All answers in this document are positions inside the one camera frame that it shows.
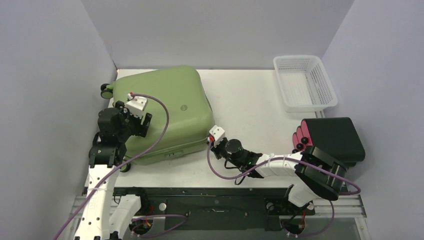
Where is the green hard-shell suitcase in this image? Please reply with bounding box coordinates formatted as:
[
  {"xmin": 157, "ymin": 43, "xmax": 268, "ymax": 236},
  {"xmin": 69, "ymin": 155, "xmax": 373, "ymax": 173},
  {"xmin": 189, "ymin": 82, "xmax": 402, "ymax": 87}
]
[{"xmin": 100, "ymin": 65, "xmax": 215, "ymax": 165}]

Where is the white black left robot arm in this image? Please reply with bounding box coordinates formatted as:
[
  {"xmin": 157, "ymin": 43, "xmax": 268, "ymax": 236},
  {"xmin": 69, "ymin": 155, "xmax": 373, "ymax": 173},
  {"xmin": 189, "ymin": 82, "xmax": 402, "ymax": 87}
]
[{"xmin": 73, "ymin": 97, "xmax": 152, "ymax": 240}]

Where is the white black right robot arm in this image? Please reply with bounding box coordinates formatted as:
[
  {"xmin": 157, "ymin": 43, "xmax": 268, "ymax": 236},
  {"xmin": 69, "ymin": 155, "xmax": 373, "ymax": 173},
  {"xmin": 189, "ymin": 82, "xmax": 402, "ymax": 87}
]
[{"xmin": 206, "ymin": 137, "xmax": 349, "ymax": 214}]

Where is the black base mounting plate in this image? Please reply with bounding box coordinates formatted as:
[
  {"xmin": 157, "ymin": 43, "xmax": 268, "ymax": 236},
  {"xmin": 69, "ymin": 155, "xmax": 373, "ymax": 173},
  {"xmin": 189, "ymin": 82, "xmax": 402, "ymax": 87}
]
[{"xmin": 82, "ymin": 187, "xmax": 350, "ymax": 232}]

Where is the white perforated plastic basket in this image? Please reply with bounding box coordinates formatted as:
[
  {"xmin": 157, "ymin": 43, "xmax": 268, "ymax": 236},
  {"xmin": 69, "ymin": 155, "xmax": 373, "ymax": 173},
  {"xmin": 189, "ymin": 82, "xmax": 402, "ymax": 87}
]
[{"xmin": 273, "ymin": 55, "xmax": 338, "ymax": 113}]

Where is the black and pink storage organizer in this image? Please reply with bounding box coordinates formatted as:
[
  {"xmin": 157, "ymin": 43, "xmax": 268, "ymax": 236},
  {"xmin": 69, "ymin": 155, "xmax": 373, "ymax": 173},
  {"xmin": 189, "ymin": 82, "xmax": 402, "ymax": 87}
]
[{"xmin": 292, "ymin": 117, "xmax": 366, "ymax": 167}]

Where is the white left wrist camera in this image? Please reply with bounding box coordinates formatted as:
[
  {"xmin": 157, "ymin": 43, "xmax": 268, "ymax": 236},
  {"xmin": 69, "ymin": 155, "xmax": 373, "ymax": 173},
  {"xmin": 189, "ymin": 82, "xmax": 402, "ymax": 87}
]
[{"xmin": 124, "ymin": 93, "xmax": 148, "ymax": 119}]

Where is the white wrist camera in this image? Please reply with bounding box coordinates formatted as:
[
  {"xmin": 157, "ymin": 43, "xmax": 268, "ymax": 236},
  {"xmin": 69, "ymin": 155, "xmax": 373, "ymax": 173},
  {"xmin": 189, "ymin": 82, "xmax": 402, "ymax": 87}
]
[
  {"xmin": 207, "ymin": 125, "xmax": 225, "ymax": 148},
  {"xmin": 124, "ymin": 93, "xmax": 148, "ymax": 119}
]

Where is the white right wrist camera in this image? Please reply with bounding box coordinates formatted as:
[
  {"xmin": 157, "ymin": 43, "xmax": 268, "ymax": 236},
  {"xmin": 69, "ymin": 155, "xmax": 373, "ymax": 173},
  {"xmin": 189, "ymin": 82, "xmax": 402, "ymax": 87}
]
[{"xmin": 207, "ymin": 125, "xmax": 225, "ymax": 148}]

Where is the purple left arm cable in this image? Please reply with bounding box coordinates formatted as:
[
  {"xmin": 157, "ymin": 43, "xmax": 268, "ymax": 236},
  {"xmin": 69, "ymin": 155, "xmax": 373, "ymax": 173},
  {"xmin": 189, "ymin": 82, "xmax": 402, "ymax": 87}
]
[{"xmin": 52, "ymin": 92, "xmax": 190, "ymax": 240}]

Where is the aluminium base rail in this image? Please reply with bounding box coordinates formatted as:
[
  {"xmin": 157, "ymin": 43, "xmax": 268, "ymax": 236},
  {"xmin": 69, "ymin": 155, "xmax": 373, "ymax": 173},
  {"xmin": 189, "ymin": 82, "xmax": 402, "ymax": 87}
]
[{"xmin": 70, "ymin": 195, "xmax": 366, "ymax": 218}]

